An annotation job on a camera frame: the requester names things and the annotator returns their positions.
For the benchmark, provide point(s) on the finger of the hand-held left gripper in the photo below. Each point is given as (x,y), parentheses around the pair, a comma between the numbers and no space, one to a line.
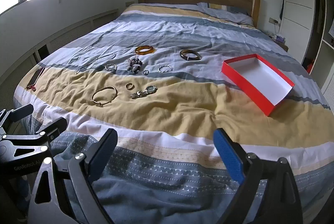
(22,112)
(56,126)

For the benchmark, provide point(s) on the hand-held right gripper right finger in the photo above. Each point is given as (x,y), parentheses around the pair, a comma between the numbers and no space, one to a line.
(229,156)

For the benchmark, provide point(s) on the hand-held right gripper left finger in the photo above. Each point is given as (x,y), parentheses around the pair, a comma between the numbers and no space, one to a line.
(104,151)

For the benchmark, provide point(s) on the thin gold bangle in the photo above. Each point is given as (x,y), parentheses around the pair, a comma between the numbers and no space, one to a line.
(97,102)

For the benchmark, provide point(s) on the silver wristwatch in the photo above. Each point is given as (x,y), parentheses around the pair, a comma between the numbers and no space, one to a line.
(150,89)

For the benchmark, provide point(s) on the red cardboard box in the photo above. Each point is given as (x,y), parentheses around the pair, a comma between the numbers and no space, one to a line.
(261,83)

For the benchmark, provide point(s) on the amber bangle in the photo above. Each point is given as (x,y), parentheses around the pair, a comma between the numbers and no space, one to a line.
(141,52)

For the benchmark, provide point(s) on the dark brown bangle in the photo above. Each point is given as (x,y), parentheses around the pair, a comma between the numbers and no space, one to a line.
(184,56)

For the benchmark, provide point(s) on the red bag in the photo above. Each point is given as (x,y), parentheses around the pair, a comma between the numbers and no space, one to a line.
(310,66)

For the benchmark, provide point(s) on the wooden nightstand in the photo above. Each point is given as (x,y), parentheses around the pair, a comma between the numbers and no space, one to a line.
(283,45)

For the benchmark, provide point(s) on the purple box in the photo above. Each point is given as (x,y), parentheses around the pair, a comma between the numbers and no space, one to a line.
(280,38)

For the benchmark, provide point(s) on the striped pillow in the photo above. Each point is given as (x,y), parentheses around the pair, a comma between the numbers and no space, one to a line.
(227,14)

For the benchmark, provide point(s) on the striped hanging garment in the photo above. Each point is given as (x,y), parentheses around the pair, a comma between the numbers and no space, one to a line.
(331,31)

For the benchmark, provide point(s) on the white wardrobe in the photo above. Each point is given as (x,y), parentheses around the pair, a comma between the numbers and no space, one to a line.
(300,5)

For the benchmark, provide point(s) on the low wall cabinet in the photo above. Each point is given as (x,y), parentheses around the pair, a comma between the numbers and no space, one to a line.
(65,33)

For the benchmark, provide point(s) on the wall socket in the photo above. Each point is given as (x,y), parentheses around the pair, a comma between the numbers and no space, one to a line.
(273,21)

